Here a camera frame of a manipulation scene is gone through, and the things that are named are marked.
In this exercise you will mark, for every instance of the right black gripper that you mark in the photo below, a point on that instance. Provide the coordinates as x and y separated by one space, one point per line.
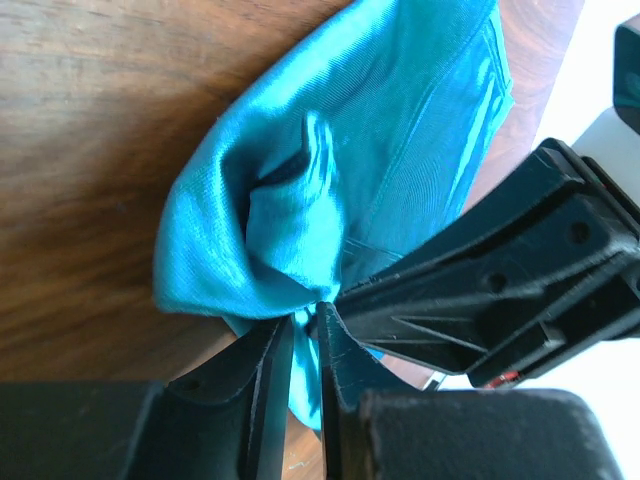
617 225

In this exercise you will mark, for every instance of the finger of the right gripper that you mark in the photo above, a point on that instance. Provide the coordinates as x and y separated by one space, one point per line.
497 332
525 252

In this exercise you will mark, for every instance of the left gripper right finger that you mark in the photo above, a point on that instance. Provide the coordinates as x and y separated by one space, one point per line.
375 426

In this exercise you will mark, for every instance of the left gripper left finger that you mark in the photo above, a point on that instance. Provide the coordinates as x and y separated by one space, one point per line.
225 419

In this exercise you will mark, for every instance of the teal cloth napkin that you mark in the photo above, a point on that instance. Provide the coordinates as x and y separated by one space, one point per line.
354 149

